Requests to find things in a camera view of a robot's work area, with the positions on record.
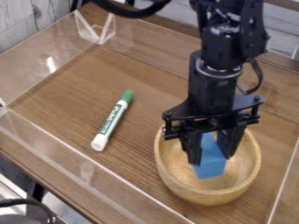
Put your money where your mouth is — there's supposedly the brown wooden bowl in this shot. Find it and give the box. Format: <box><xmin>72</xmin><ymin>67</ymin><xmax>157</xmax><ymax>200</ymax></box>
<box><xmin>153</xmin><ymin>129</ymin><xmax>261</xmax><ymax>206</ymax></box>

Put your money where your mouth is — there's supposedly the green and white marker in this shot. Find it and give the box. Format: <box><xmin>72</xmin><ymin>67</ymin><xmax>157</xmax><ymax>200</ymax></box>
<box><xmin>90</xmin><ymin>89</ymin><xmax>134</xmax><ymax>151</ymax></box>

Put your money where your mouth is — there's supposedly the blue rectangular block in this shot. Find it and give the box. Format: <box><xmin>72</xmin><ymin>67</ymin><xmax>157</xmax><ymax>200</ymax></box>
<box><xmin>192</xmin><ymin>132</ymin><xmax>226</xmax><ymax>179</ymax></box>

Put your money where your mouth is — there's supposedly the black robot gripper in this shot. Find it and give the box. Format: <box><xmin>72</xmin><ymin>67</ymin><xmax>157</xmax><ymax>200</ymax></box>
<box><xmin>162</xmin><ymin>51</ymin><xmax>264</xmax><ymax>165</ymax></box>

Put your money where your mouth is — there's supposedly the black cable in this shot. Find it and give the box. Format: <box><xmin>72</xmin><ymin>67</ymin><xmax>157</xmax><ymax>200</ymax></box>
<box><xmin>90</xmin><ymin>0</ymin><xmax>173</xmax><ymax>19</ymax></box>

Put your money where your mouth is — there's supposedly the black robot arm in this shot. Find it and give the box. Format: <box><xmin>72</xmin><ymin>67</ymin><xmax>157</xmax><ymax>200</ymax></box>
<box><xmin>162</xmin><ymin>0</ymin><xmax>268</xmax><ymax>165</ymax></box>

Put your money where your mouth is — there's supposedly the black metal table frame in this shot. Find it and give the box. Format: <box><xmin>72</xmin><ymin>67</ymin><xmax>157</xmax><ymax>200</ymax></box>
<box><xmin>0</xmin><ymin>154</ymin><xmax>82</xmax><ymax>224</ymax></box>

